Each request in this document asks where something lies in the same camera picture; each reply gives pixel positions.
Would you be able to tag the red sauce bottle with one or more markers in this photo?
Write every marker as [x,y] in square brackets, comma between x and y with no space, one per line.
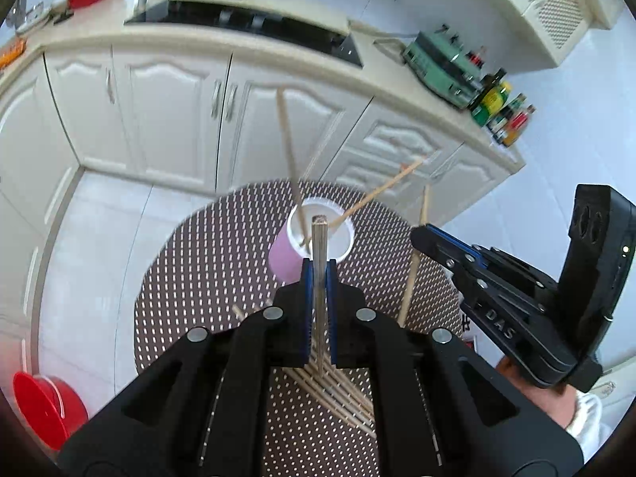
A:
[519,126]

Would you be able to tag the cream wall cabinet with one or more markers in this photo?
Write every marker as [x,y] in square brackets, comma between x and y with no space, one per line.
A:
[551,5]

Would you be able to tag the white dishes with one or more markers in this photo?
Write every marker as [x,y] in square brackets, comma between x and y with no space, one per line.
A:
[30,17]

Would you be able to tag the wooden chopstick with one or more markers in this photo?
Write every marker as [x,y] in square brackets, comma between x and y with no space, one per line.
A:
[319,258]
[415,263]
[288,139]
[382,189]

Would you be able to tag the white base cabinets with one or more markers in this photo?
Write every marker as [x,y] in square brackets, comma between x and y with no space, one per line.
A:
[169,109]

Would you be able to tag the person's right hand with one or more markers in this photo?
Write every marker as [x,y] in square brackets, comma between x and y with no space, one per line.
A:
[551,402]

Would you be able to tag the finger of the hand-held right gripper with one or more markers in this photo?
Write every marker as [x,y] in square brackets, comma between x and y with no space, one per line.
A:
[497,320]
[457,241]

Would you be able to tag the pink cup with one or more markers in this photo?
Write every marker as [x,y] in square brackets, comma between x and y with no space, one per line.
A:
[285,258]

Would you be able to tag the green electric grill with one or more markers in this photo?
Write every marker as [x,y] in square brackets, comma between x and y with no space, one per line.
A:
[437,64]

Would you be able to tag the dark soy sauce bottle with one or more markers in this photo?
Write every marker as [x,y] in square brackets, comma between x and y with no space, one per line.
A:
[508,114]

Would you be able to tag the beige kitchen countertop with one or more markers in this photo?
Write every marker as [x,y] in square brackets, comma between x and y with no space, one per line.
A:
[387,79]

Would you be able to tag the brown polka dot tablecloth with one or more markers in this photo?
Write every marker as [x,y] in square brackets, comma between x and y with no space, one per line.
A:
[208,258]

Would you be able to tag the red plastic basin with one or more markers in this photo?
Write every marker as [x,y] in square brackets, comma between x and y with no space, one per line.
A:
[42,410]

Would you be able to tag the small black object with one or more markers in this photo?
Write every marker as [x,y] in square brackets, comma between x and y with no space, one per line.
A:
[63,16]

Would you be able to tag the green bottle yellow label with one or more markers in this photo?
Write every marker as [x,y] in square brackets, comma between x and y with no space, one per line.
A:
[489,104]

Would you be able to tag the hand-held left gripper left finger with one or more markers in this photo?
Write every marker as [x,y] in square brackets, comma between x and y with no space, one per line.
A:
[306,288]

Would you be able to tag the beige board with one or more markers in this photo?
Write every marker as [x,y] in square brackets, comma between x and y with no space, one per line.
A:
[303,15]

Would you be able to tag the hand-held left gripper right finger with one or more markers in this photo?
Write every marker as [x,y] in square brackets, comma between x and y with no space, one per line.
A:
[333,288]

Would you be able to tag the pile of chopsticks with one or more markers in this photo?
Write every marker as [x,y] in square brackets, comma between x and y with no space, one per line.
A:
[343,397]

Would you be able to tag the small white cup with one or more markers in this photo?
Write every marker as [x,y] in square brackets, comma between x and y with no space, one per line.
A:
[136,1]

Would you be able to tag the orange packet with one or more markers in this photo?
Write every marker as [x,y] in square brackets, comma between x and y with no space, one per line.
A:
[11,53]

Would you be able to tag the red can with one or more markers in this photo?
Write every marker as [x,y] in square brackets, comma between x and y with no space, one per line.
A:
[476,57]

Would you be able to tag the black glass cooktop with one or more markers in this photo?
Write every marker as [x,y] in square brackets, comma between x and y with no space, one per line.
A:
[174,14]

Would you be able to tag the dark olive oil bottle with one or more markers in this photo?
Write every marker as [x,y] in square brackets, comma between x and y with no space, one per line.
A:
[493,82]

